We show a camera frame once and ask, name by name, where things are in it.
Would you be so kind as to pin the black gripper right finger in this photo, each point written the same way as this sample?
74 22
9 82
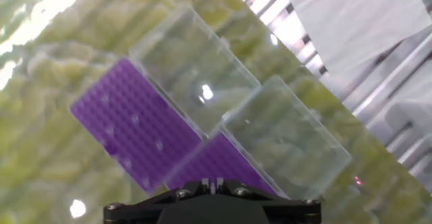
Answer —
290 213

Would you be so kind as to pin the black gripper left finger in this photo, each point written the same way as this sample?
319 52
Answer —
135 212

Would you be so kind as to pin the white paper sheet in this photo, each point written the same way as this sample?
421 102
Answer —
354 21

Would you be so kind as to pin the green marble pattern mat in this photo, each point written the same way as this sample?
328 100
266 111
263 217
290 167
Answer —
50 149

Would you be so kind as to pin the purple pipette tip box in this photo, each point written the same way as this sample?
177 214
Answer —
141 133
287 139

